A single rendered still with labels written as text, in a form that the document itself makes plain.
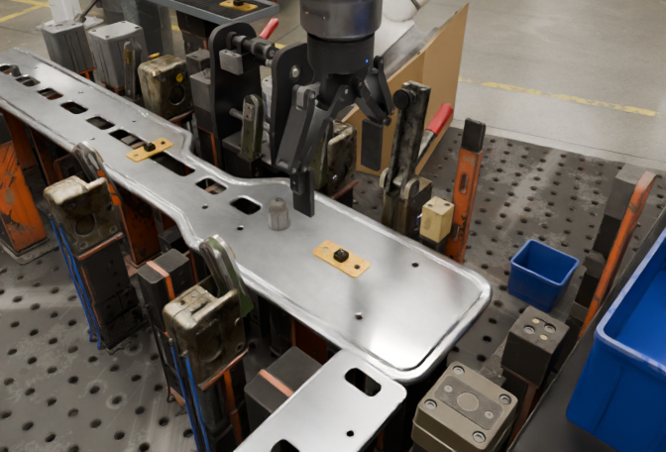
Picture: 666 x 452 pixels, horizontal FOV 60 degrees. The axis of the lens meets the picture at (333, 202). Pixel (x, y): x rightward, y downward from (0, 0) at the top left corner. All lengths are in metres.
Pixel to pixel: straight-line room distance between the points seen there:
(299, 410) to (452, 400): 0.17
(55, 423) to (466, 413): 0.73
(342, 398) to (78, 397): 0.58
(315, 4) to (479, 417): 0.44
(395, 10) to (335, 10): 0.94
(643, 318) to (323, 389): 0.40
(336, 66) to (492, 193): 0.96
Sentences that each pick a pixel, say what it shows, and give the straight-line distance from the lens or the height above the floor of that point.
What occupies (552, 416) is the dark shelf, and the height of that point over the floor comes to 1.03.
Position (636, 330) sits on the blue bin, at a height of 1.03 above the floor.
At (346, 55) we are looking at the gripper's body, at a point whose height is 1.32.
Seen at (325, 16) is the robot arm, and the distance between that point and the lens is 0.61.
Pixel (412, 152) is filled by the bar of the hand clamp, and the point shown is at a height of 1.12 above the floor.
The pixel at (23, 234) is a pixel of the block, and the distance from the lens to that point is 1.44.
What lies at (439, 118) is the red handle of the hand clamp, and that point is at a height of 1.14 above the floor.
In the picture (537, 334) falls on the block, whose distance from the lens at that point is 0.67.
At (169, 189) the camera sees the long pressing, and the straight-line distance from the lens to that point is 1.01.
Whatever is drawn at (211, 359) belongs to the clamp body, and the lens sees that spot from 0.78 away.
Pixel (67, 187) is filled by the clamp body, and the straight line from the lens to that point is 0.99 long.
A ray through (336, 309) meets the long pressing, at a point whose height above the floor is 1.00.
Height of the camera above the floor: 1.56
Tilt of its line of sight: 36 degrees down
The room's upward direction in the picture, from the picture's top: straight up
